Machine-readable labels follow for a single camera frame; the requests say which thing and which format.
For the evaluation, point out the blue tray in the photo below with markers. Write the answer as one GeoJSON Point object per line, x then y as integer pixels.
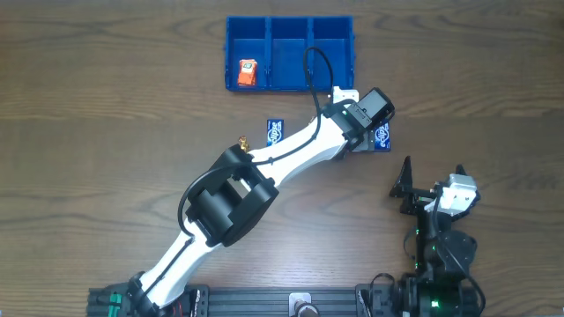
{"type": "Point", "coordinates": [284, 53]}

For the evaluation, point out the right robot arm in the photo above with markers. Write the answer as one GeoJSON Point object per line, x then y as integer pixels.
{"type": "Point", "coordinates": [454, 251]}

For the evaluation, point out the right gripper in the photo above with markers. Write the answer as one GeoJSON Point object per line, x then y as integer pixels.
{"type": "Point", "coordinates": [418, 200]}

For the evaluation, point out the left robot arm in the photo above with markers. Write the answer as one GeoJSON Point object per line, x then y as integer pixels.
{"type": "Point", "coordinates": [308, 152]}

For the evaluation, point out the blue candy pack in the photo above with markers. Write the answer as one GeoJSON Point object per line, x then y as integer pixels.
{"type": "Point", "coordinates": [274, 130]}
{"type": "Point", "coordinates": [384, 138]}

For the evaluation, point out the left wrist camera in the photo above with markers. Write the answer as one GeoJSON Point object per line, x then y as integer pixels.
{"type": "Point", "coordinates": [346, 94]}

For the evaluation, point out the mounting rail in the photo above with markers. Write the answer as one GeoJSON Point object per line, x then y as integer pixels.
{"type": "Point", "coordinates": [264, 301]}

